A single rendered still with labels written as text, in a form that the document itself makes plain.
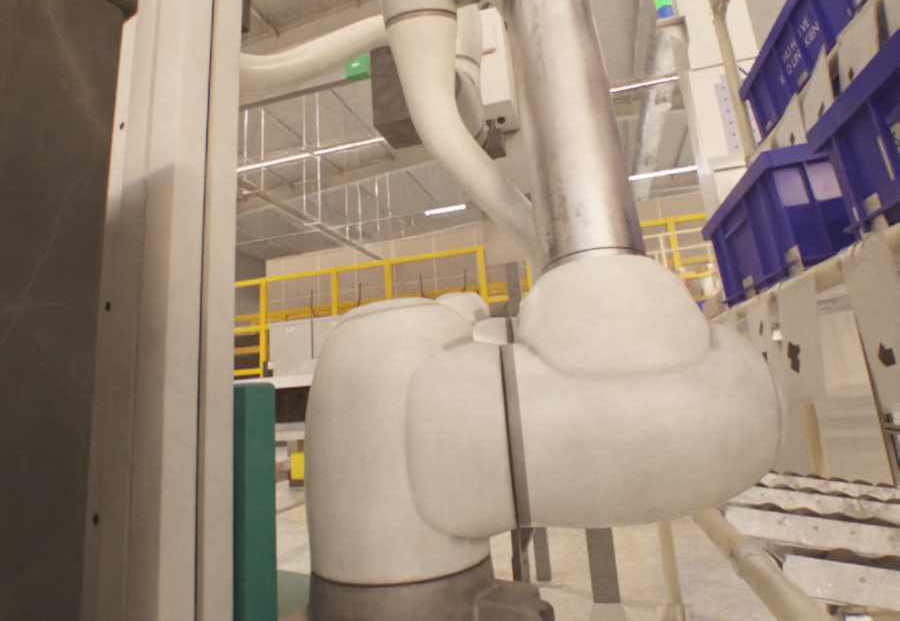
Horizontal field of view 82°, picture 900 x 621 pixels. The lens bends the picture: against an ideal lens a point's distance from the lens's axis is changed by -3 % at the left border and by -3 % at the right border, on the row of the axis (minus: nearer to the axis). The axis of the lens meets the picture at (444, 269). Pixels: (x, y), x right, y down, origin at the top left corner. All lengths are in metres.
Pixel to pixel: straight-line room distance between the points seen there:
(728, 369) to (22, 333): 0.43
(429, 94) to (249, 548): 0.56
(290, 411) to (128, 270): 3.77
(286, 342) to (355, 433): 8.82
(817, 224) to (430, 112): 0.51
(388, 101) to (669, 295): 1.19
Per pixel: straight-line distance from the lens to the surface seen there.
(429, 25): 0.75
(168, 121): 0.49
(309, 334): 9.03
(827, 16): 1.05
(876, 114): 0.58
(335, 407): 0.44
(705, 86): 2.40
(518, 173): 1.43
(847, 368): 2.15
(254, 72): 1.01
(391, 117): 1.51
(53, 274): 0.29
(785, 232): 0.81
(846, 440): 2.14
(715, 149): 2.29
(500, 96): 1.43
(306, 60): 1.02
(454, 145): 0.74
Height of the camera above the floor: 0.61
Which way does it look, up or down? 13 degrees up
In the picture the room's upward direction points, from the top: 4 degrees counter-clockwise
